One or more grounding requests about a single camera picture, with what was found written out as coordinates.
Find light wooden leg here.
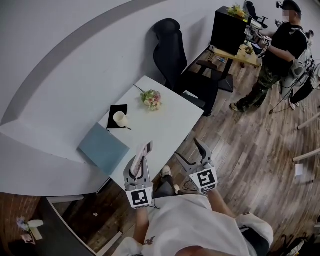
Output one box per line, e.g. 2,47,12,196
297,111,320,131
292,148,320,163

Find white table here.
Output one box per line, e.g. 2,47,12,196
98,74,205,189

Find person's leg and shoe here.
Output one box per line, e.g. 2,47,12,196
152,165,181,199

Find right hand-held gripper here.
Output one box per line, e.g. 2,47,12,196
174,137,218,195

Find black bag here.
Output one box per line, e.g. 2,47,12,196
274,231,320,256

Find person's left forearm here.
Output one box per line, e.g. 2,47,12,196
133,206,151,247

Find wooden desk with black base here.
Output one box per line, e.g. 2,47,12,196
213,42,263,94

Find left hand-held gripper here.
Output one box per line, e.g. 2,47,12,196
123,156,154,210

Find cream cup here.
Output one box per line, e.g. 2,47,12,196
113,111,129,128

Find white vase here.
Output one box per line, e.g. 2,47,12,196
27,219,45,229

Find person's white shirt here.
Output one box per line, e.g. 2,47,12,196
111,193,275,256

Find black cabinet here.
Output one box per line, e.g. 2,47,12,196
210,5,249,56

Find yellow flowers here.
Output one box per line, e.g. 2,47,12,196
226,3,247,19

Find flower bouquet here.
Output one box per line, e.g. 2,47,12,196
133,84,163,112

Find person's right forearm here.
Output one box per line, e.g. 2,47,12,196
206,189,237,219

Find dark desk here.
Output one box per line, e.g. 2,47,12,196
39,196,99,256

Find purple flowers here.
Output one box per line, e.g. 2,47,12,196
15,215,31,232

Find black and white office chair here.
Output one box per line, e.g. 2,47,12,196
243,0,269,30

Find black drawstring pouch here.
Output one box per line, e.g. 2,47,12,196
105,104,132,131

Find blue folder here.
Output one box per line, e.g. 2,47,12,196
79,122,131,176

